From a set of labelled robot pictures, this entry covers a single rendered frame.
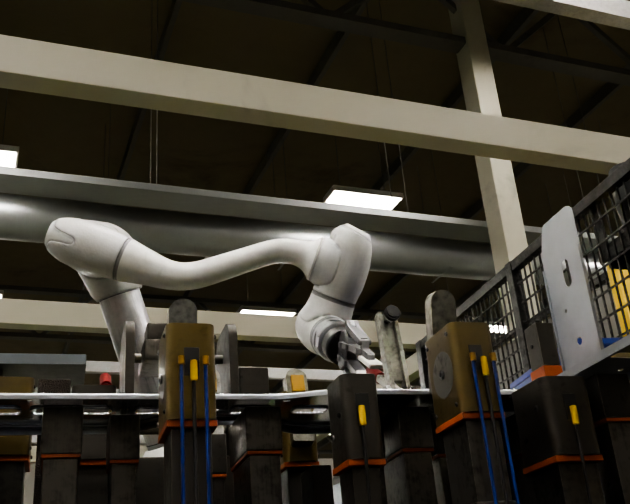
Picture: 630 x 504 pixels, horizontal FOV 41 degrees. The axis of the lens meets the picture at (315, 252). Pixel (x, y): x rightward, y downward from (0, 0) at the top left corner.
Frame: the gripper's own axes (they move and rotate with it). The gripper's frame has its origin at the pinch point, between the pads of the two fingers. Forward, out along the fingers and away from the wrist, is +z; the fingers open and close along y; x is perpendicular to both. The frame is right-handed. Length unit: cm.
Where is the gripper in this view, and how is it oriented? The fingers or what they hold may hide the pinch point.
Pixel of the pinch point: (370, 369)
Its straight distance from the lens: 159.1
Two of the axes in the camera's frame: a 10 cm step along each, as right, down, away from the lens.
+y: 0.9, -9.9, -1.2
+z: 2.7, 1.4, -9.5
